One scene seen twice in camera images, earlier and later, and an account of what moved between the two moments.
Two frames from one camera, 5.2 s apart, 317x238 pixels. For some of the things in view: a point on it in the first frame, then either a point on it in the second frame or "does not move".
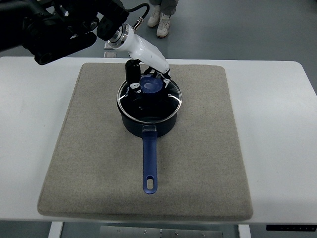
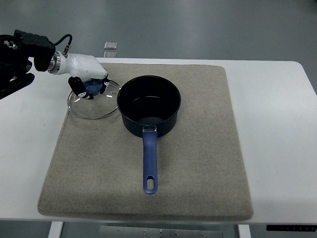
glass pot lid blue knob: (155, 103) → (101, 105)
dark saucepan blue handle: (152, 111) does not move
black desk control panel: (290, 227) does not move
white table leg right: (244, 231) does not move
